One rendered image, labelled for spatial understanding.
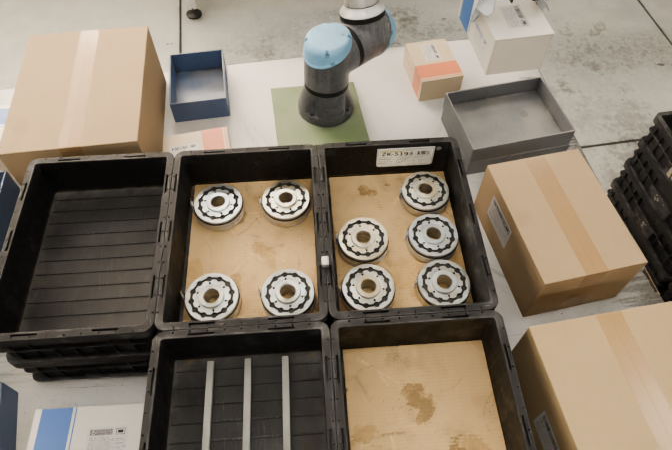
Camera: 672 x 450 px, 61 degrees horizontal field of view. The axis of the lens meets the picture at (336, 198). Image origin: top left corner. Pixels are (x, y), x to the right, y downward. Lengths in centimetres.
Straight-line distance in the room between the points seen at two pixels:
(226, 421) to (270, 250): 34
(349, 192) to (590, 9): 235
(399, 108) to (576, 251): 65
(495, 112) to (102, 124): 98
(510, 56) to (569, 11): 213
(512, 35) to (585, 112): 163
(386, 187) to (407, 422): 50
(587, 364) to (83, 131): 112
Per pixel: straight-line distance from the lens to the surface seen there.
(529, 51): 122
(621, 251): 127
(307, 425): 105
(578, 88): 289
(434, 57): 166
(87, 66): 154
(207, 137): 146
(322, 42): 140
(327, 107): 147
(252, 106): 162
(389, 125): 156
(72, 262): 128
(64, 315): 122
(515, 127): 155
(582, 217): 128
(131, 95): 143
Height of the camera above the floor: 184
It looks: 55 degrees down
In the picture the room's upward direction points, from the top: straight up
